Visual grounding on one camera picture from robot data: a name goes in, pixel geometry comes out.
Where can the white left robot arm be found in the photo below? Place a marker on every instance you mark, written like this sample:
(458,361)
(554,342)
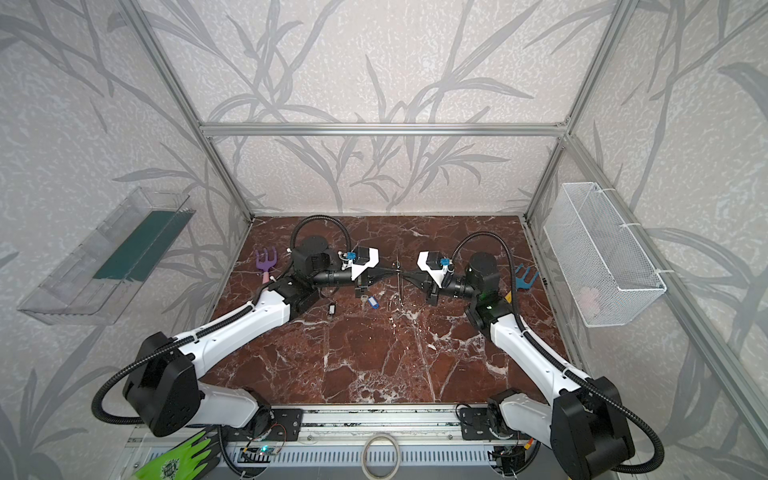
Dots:
(167,392)

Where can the white wire mesh basket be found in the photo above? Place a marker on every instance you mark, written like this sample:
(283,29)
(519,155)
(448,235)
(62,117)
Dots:
(609,275)

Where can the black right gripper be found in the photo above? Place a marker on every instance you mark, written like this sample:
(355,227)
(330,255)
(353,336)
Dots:
(430,284)

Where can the purple pink garden fork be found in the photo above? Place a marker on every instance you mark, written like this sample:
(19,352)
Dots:
(266,260)

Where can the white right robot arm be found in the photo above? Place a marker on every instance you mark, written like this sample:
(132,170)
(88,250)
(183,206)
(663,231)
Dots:
(577,418)

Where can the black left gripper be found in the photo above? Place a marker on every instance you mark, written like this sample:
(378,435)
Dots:
(362,276)

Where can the steel perforated key holder plate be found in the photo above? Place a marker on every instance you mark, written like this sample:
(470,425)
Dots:
(399,281)

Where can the silver key blue tag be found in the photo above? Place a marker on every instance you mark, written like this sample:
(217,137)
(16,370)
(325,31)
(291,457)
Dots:
(373,302)

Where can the blue yellow garden fork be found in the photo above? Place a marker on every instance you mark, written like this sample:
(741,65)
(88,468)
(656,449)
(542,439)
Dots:
(525,277)

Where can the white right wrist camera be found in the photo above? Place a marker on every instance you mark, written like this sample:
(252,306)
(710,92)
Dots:
(438,267)

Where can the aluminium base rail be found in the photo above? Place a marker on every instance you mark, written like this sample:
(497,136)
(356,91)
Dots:
(379,437)

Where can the clear plastic wall shelf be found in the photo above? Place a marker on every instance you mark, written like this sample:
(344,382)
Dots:
(96,282)

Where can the green black work glove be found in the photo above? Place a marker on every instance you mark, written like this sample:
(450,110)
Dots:
(192,459)

